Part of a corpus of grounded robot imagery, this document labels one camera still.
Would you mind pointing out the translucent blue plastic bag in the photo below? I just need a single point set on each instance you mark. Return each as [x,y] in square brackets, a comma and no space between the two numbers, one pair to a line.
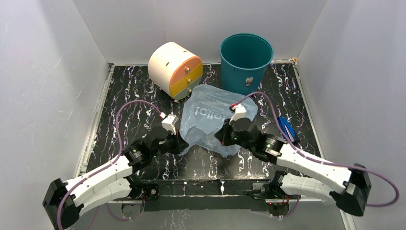
[204,114]

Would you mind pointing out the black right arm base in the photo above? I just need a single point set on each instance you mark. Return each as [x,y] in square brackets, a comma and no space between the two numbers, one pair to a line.
[279,204]

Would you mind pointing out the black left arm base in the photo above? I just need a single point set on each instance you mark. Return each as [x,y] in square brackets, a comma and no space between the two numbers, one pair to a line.
[130,188]

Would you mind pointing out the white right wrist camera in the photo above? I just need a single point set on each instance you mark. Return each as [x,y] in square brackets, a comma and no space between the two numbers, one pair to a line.
[239,112]

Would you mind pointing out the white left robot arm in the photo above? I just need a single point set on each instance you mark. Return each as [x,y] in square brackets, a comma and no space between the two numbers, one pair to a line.
[65,202]

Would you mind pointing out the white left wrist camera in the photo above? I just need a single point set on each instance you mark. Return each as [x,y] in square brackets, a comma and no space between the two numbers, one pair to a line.
[169,123]

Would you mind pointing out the round pastel drawer cabinet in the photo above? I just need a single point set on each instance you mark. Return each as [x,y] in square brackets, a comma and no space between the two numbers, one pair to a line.
[175,70]

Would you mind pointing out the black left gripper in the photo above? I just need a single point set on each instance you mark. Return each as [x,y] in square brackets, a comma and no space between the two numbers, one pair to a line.
[180,144]

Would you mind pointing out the aluminium frame rail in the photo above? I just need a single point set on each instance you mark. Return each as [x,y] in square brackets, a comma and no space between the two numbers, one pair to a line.
[201,195]

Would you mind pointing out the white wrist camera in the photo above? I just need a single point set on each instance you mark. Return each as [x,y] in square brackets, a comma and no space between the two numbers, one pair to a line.
[239,112]
[169,123]

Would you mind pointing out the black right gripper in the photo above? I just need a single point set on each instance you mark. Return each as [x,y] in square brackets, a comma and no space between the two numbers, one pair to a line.
[222,135]

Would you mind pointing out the blue stapler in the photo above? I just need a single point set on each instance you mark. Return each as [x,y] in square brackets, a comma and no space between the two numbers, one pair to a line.
[288,129]

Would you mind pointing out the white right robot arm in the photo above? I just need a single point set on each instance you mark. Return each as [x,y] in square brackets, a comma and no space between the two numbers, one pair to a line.
[347,188]

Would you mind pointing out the teal plastic trash bin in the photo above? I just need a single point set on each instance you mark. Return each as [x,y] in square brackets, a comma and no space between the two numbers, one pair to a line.
[244,60]

